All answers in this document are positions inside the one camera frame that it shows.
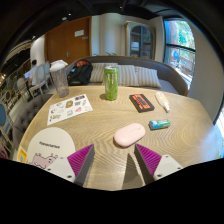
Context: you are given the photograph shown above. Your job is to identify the glass-door cabinet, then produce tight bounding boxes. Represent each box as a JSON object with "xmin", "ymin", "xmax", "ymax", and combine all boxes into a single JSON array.
[{"xmin": 125, "ymin": 21, "xmax": 156, "ymax": 60}]

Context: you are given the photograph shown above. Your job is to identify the person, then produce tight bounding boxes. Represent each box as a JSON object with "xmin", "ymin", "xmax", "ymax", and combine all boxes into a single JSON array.
[{"xmin": 28, "ymin": 59, "xmax": 40, "ymax": 80}]

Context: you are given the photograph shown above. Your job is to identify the white sticker sheet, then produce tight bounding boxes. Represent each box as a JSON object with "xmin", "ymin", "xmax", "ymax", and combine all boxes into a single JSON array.
[{"xmin": 46, "ymin": 93, "xmax": 94, "ymax": 126}]

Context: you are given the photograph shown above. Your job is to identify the green drink can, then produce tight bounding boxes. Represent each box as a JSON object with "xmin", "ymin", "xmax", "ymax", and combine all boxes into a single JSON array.
[{"xmin": 103, "ymin": 65, "xmax": 120, "ymax": 102}]

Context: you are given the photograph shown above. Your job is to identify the clear plastic tumbler with lid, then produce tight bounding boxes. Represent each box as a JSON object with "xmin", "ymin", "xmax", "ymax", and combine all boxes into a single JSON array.
[{"xmin": 49, "ymin": 61, "xmax": 70, "ymax": 98}]

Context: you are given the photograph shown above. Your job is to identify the striped cushion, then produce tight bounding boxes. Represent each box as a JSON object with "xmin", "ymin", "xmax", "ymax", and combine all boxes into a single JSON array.
[
  {"xmin": 134, "ymin": 66, "xmax": 162, "ymax": 89},
  {"xmin": 89, "ymin": 62, "xmax": 119, "ymax": 84},
  {"xmin": 117, "ymin": 64, "xmax": 140, "ymax": 88}
]

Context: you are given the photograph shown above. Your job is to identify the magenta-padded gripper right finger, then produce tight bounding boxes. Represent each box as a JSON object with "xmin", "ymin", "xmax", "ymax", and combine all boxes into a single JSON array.
[{"xmin": 133, "ymin": 143, "xmax": 184, "ymax": 185}]

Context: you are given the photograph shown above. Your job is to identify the black and orange flat box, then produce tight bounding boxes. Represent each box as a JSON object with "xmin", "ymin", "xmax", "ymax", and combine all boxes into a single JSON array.
[{"xmin": 128, "ymin": 93, "xmax": 156, "ymax": 114}]

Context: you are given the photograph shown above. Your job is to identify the grey curved sofa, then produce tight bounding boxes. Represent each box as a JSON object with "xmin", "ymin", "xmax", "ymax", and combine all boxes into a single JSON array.
[{"xmin": 65, "ymin": 55, "xmax": 190, "ymax": 97}]

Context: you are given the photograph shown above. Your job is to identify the white dining chairs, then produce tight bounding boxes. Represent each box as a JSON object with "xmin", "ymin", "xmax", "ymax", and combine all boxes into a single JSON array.
[{"xmin": 15, "ymin": 61, "xmax": 52, "ymax": 101}]

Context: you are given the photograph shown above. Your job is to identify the small green and blue pack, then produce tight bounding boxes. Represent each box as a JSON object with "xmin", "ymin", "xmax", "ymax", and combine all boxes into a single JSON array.
[{"xmin": 148, "ymin": 118, "xmax": 172, "ymax": 131}]

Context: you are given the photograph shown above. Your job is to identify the round white pig mouse pad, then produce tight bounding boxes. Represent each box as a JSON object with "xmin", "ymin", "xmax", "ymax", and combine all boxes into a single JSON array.
[{"xmin": 25, "ymin": 126, "xmax": 77, "ymax": 171}]

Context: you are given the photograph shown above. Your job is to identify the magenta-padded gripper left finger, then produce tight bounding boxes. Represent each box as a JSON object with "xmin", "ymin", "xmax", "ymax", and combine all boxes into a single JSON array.
[{"xmin": 44, "ymin": 143, "xmax": 96, "ymax": 187}]

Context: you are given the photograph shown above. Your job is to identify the white squeeze tube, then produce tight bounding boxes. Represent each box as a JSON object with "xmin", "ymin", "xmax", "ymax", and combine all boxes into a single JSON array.
[{"xmin": 155, "ymin": 91, "xmax": 171, "ymax": 113}]

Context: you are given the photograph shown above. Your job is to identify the brown wooden door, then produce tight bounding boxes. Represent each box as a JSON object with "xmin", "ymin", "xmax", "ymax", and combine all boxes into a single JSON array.
[{"xmin": 44, "ymin": 17, "xmax": 93, "ymax": 64}]

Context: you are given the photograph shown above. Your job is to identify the black-framed window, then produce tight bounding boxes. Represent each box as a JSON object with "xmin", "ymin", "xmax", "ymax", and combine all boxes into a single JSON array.
[{"xmin": 163, "ymin": 19, "xmax": 197, "ymax": 83}]

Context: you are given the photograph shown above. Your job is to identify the bright side window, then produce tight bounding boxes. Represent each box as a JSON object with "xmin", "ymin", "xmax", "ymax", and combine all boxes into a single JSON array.
[{"xmin": 214, "ymin": 108, "xmax": 224, "ymax": 143}]

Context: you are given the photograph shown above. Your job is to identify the yellow card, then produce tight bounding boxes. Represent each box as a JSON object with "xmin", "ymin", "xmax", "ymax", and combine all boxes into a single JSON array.
[{"xmin": 16, "ymin": 146, "xmax": 28, "ymax": 164}]

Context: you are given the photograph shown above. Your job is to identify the pink computer mouse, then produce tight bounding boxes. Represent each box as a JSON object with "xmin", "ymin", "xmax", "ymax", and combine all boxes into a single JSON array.
[{"xmin": 113, "ymin": 122, "xmax": 147, "ymax": 149}]

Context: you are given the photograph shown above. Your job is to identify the black and orange backpack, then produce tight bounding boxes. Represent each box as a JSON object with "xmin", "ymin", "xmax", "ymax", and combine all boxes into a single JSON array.
[{"xmin": 67, "ymin": 59, "xmax": 94, "ymax": 86}]

